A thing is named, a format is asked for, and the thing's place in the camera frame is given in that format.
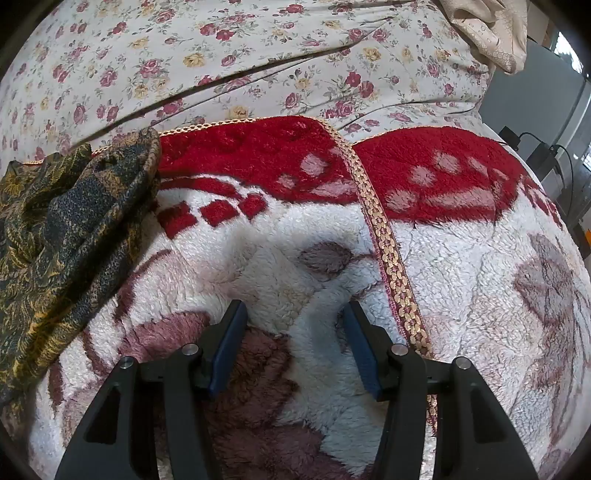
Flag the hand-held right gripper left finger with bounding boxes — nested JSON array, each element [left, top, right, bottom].
[[54, 299, 250, 480]]

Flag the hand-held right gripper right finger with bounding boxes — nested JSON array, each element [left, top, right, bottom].
[[342, 301, 539, 480]]

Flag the dark gold patterned cloth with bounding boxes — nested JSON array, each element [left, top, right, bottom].
[[0, 128, 161, 407]]

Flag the red white plush blanket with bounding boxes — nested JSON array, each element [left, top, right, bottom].
[[0, 115, 591, 480]]

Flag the black power adapter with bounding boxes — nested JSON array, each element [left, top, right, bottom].
[[527, 144, 563, 182]]

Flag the grey cabinet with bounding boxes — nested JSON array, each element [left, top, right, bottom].
[[478, 41, 591, 148]]

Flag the floral bedsheet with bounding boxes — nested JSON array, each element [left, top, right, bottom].
[[0, 0, 497, 163]]

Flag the beige cloth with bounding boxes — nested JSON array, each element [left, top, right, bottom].
[[438, 0, 529, 75]]

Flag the black power adapters with cables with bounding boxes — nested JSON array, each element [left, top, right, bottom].
[[501, 126, 575, 197]]

